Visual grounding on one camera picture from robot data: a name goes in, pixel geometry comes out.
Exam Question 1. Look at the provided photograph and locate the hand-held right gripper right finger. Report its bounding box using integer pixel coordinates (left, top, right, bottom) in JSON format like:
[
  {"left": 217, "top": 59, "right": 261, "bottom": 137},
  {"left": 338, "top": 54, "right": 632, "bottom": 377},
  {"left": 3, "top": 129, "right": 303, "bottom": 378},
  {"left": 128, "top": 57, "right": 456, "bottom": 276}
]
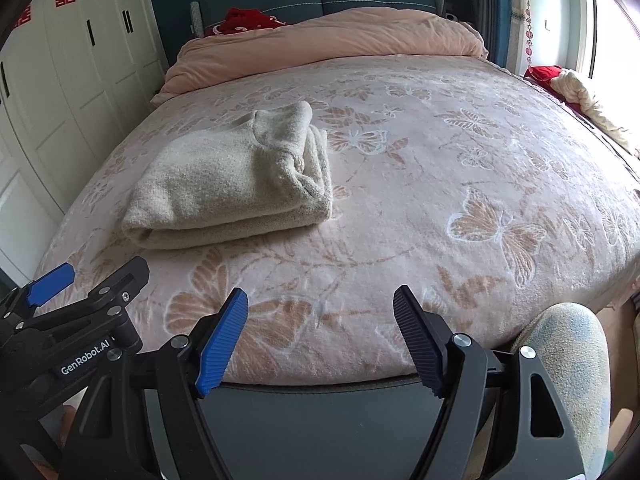
[{"left": 392, "top": 285, "right": 588, "bottom": 480}]

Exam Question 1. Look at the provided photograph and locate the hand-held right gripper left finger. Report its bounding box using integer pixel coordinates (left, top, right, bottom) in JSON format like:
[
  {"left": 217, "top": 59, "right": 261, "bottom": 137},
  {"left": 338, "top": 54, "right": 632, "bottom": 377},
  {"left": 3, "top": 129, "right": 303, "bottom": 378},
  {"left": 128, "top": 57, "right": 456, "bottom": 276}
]
[{"left": 60, "top": 287, "right": 249, "bottom": 480}]

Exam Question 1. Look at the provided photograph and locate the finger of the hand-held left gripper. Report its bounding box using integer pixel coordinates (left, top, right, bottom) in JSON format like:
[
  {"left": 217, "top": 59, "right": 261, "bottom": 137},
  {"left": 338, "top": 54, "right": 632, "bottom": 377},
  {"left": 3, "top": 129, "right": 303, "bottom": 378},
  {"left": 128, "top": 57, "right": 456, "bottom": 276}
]
[
  {"left": 30, "top": 256, "right": 151, "bottom": 342},
  {"left": 0, "top": 262, "right": 77, "bottom": 332}
]

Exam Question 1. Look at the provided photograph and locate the cream knit sweater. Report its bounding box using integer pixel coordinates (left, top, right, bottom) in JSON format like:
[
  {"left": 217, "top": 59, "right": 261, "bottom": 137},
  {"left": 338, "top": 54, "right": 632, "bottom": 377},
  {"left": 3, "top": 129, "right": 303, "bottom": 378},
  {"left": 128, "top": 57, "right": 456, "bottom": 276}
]
[{"left": 121, "top": 100, "right": 335, "bottom": 251}]

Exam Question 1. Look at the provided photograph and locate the person's leg in patterned pants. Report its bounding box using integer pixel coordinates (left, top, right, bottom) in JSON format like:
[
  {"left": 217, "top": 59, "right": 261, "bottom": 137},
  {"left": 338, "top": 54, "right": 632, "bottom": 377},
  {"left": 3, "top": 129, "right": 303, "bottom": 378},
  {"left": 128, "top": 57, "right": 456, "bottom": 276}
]
[{"left": 510, "top": 302, "right": 613, "bottom": 480}]

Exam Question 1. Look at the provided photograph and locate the bed with butterfly blanket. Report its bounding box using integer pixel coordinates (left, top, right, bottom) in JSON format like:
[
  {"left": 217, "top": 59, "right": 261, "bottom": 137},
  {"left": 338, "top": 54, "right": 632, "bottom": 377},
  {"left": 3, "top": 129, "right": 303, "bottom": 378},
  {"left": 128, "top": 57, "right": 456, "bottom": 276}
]
[{"left": 35, "top": 57, "right": 640, "bottom": 386}]

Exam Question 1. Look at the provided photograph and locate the white wardrobe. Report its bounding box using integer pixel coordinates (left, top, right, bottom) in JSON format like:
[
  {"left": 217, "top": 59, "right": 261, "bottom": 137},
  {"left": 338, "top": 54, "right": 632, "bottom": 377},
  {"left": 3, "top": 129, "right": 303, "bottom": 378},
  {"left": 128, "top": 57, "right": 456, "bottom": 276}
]
[{"left": 0, "top": 0, "right": 168, "bottom": 281}]

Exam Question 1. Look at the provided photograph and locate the plain red cloth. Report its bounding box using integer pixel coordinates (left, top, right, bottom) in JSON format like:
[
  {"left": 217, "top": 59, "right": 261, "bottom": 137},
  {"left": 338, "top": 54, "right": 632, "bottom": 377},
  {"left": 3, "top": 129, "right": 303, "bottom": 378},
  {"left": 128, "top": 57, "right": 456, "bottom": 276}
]
[{"left": 522, "top": 65, "right": 591, "bottom": 116}]

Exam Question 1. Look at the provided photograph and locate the crumpled cream cloth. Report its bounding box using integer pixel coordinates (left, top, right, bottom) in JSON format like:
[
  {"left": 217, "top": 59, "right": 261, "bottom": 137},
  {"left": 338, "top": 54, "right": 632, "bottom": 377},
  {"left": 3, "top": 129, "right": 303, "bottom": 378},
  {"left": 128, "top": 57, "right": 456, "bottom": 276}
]
[{"left": 550, "top": 69, "right": 640, "bottom": 158}]

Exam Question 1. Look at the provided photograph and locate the red pillow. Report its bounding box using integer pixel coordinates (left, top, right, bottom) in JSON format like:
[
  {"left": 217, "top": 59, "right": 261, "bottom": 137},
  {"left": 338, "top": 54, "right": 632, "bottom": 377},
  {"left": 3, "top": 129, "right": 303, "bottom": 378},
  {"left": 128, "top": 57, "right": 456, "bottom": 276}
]
[{"left": 207, "top": 7, "right": 288, "bottom": 37}]

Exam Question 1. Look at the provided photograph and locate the pink duvet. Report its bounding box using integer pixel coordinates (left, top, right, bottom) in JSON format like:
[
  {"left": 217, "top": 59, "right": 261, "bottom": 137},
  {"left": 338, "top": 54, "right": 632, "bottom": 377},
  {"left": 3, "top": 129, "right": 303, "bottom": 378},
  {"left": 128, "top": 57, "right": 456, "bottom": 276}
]
[{"left": 152, "top": 7, "right": 490, "bottom": 106}]

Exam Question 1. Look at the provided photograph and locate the patterned white curtain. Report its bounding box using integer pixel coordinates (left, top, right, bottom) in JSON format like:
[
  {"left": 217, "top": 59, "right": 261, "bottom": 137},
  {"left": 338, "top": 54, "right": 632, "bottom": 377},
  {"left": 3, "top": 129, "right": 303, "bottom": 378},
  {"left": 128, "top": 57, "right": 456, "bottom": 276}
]
[{"left": 517, "top": 0, "right": 541, "bottom": 73}]

